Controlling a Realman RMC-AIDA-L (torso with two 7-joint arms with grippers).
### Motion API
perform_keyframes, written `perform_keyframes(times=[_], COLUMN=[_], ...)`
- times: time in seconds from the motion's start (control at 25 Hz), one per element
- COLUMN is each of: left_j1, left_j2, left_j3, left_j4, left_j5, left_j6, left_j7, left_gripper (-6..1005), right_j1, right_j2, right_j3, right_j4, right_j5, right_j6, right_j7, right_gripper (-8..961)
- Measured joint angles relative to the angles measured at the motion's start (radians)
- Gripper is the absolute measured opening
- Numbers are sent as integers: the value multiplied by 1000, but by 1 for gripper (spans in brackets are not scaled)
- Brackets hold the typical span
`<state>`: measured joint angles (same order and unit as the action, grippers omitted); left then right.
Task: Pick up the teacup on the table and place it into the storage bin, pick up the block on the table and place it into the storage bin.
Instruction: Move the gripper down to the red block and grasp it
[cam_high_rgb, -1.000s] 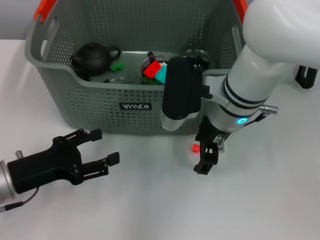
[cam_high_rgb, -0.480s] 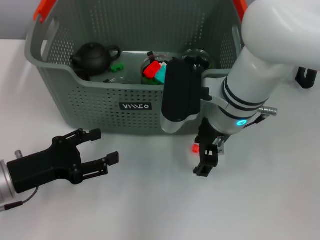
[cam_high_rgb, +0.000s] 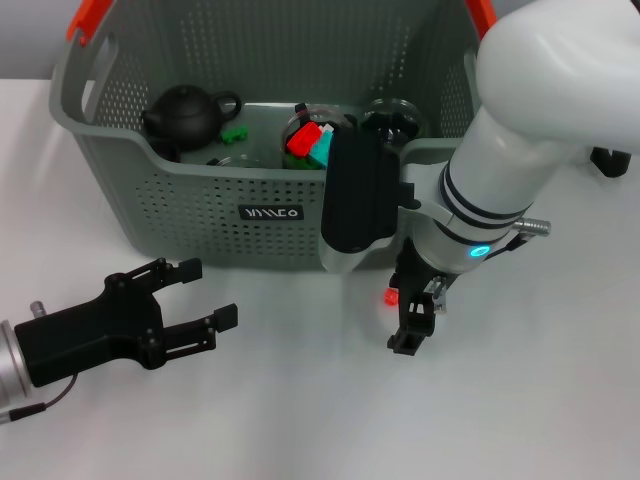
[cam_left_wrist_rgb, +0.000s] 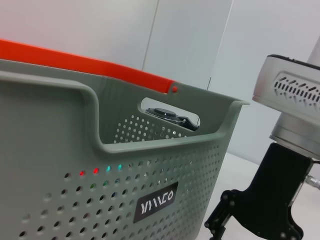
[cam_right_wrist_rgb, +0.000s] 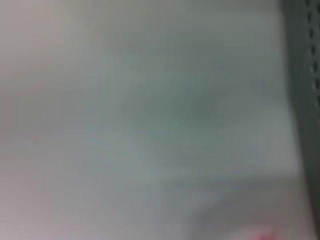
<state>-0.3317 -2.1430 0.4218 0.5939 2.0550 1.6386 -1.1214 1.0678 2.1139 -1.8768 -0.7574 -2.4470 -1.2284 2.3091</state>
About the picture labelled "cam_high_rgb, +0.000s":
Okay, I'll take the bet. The orange-red slope brick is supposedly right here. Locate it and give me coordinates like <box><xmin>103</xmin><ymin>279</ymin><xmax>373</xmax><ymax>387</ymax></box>
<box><xmin>286</xmin><ymin>122</ymin><xmax>324</xmax><ymax>157</ymax></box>

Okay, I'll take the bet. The glass teacup black insert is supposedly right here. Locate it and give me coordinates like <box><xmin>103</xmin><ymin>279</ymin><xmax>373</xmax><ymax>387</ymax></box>
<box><xmin>205</xmin><ymin>154</ymin><xmax>266</xmax><ymax>170</ymax></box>
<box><xmin>279</xmin><ymin>102</ymin><xmax>359</xmax><ymax>171</ymax></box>
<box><xmin>359</xmin><ymin>97</ymin><xmax>426</xmax><ymax>151</ymax></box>

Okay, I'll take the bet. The black clay teapot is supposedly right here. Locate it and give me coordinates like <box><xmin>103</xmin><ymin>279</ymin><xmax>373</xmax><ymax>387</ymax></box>
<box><xmin>140</xmin><ymin>84</ymin><xmax>243</xmax><ymax>151</ymax></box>

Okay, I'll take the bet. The teal square plate brick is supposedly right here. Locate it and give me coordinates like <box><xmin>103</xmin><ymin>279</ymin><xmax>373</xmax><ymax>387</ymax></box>
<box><xmin>307</xmin><ymin>132</ymin><xmax>335</xmax><ymax>170</ymax></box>

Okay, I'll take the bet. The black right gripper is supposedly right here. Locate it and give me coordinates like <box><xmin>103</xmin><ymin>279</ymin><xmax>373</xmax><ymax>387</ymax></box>
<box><xmin>387</xmin><ymin>239</ymin><xmax>451</xmax><ymax>357</ymax></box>

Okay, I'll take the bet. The small white label tag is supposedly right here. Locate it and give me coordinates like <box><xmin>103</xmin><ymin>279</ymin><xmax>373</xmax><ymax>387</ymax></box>
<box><xmin>426</xmin><ymin>275</ymin><xmax>449</xmax><ymax>315</ymax></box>

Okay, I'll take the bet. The small black clay cup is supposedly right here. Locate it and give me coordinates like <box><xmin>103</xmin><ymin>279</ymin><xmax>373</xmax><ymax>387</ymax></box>
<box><xmin>147</xmin><ymin>138</ymin><xmax>182</xmax><ymax>164</ymax></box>

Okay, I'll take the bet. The glass teapot black lid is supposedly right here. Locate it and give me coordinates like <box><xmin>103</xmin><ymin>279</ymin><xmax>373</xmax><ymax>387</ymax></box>
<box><xmin>589</xmin><ymin>146</ymin><xmax>632</xmax><ymax>179</ymax></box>

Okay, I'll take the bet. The green notched brick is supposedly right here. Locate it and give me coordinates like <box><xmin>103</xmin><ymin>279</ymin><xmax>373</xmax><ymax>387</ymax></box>
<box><xmin>219</xmin><ymin>124</ymin><xmax>251</xmax><ymax>145</ymax></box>

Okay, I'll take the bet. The orange bin handle clip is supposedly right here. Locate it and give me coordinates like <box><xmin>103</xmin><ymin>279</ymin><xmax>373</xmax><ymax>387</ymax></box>
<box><xmin>464</xmin><ymin>0</ymin><xmax>499</xmax><ymax>39</ymax></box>
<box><xmin>66</xmin><ymin>0</ymin><xmax>114</xmax><ymax>47</ymax></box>

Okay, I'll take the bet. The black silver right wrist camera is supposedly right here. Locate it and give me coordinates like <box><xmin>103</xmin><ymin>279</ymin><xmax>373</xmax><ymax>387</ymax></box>
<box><xmin>319</xmin><ymin>125</ymin><xmax>420</xmax><ymax>275</ymax></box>

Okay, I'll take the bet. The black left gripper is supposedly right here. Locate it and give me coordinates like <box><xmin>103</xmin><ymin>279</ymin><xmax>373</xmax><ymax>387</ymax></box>
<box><xmin>13</xmin><ymin>256</ymin><xmax>239</xmax><ymax>389</ymax></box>

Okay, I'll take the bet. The grey perforated storage bin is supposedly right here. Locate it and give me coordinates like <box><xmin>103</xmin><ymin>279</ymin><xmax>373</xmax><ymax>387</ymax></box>
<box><xmin>47</xmin><ymin>0</ymin><xmax>501</xmax><ymax>274</ymax></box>

